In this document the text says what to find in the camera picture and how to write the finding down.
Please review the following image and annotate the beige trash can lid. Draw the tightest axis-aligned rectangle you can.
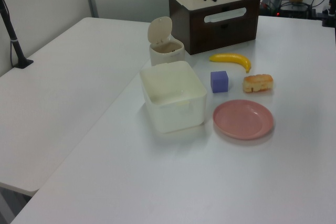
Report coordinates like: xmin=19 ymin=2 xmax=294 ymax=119
xmin=148 ymin=16 xmax=173 ymax=44

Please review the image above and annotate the white drawer handle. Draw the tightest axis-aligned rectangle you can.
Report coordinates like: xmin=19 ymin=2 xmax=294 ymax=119
xmin=204 ymin=6 xmax=248 ymax=24

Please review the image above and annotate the pink plate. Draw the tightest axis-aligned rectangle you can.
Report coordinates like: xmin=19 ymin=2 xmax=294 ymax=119
xmin=213 ymin=99 xmax=275 ymax=141

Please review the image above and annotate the yellow banana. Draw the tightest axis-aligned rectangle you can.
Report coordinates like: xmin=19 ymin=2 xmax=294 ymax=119
xmin=209 ymin=52 xmax=252 ymax=74

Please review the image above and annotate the purple cube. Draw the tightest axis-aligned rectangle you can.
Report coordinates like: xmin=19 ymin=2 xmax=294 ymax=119
xmin=210 ymin=70 xmax=229 ymax=93

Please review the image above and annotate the toasted bread loaf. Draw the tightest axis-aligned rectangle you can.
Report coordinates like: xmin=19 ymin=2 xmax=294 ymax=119
xmin=242 ymin=73 xmax=274 ymax=94

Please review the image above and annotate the black camera stand pole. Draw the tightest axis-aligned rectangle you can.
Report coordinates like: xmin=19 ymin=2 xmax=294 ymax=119
xmin=0 ymin=0 xmax=34 ymax=70

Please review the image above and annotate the black clamp mount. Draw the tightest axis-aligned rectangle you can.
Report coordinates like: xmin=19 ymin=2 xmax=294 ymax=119
xmin=311 ymin=0 xmax=336 ymax=28

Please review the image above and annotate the small beige trash can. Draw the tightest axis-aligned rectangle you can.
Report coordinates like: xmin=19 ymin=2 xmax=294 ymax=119
xmin=148 ymin=16 xmax=185 ymax=67

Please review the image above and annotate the black electronics box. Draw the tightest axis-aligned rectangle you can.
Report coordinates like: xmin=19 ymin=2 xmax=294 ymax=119
xmin=279 ymin=2 xmax=310 ymax=18

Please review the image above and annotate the cream plastic bin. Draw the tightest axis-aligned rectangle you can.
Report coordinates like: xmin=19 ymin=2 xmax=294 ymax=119
xmin=139 ymin=60 xmax=208 ymax=133

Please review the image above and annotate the dark brown drawer box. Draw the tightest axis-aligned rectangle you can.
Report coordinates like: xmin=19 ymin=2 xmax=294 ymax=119
xmin=168 ymin=0 xmax=260 ymax=56

